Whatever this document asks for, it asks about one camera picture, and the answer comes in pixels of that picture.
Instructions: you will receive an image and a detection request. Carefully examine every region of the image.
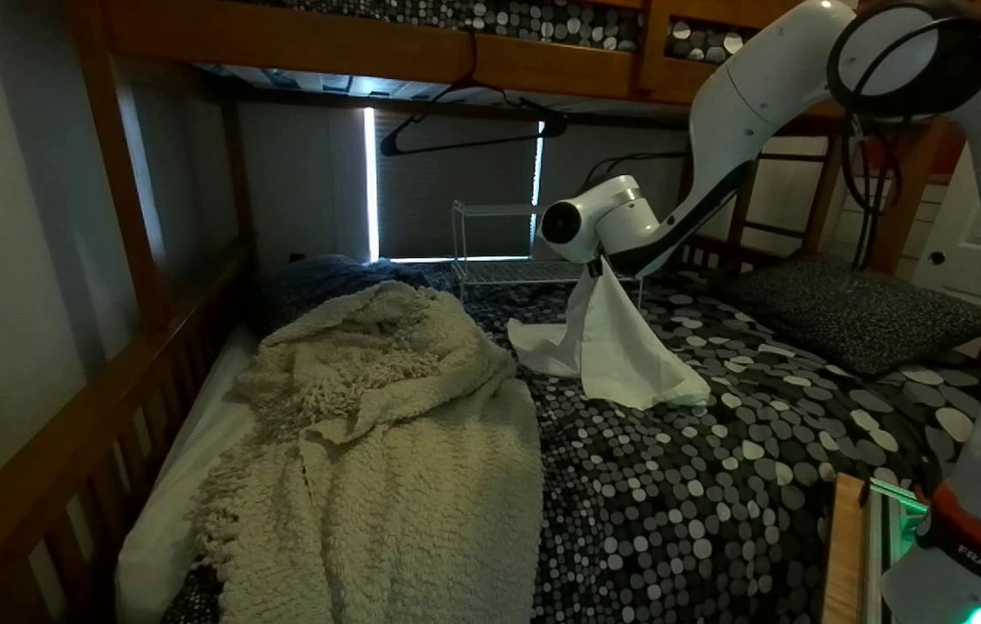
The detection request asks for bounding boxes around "cream knitted blanket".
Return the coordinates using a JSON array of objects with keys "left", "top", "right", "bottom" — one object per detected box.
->
[{"left": 189, "top": 277, "right": 548, "bottom": 624}]

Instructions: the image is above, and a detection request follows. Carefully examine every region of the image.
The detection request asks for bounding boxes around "wooden table board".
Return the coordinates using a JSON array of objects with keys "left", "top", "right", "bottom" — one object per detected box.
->
[{"left": 818, "top": 469, "right": 868, "bottom": 624}]

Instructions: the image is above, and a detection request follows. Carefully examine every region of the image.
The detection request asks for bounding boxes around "white cloth towel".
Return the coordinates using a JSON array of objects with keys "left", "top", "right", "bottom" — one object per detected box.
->
[{"left": 501, "top": 261, "right": 717, "bottom": 413}]

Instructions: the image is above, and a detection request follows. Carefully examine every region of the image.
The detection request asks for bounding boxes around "small-dotted dark pillow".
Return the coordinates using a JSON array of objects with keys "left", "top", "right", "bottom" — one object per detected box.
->
[{"left": 727, "top": 254, "right": 981, "bottom": 381}]

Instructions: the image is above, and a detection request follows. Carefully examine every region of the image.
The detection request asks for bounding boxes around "white wire rack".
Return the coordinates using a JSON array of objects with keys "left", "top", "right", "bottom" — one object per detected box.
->
[{"left": 447, "top": 198, "right": 585, "bottom": 292}]

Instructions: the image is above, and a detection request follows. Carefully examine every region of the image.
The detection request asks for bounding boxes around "black spotted duvet cover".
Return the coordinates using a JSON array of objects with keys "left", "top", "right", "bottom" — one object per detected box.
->
[{"left": 161, "top": 257, "right": 981, "bottom": 624}]

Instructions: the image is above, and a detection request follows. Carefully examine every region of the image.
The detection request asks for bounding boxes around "spotted bunk bedding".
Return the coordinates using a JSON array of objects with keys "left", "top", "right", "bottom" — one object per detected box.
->
[{"left": 277, "top": 0, "right": 759, "bottom": 70}]

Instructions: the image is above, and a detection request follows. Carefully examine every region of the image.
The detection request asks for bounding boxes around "wooden bunk bed frame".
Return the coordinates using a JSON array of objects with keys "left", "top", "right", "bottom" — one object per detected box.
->
[{"left": 0, "top": 0, "right": 977, "bottom": 624}]

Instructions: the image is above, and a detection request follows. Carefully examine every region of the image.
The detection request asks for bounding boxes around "black clothes hanger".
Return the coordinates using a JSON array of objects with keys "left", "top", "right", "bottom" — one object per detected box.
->
[{"left": 376, "top": 33, "right": 570, "bottom": 160}]

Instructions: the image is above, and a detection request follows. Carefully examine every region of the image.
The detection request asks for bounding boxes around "dark window blind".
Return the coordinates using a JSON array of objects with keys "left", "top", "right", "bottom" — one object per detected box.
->
[{"left": 376, "top": 113, "right": 538, "bottom": 263}]

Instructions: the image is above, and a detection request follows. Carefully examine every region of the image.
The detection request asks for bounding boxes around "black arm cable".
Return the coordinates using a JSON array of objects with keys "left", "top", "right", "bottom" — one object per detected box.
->
[{"left": 831, "top": 107, "right": 904, "bottom": 254}]

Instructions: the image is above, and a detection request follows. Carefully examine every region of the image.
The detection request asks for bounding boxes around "white mattress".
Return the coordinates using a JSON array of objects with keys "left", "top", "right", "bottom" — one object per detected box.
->
[{"left": 110, "top": 328, "right": 271, "bottom": 624}]

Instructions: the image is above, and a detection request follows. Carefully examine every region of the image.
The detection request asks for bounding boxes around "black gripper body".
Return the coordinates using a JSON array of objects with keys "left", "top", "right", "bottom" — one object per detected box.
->
[{"left": 577, "top": 247, "right": 619, "bottom": 289}]

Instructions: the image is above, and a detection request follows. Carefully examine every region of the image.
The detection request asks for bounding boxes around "blue pillow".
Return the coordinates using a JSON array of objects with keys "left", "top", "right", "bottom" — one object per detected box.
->
[{"left": 241, "top": 254, "right": 397, "bottom": 339}]

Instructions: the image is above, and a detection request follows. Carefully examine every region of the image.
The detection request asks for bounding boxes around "aluminium base frame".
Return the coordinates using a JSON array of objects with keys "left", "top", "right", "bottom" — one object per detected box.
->
[{"left": 856, "top": 473, "right": 941, "bottom": 624}]

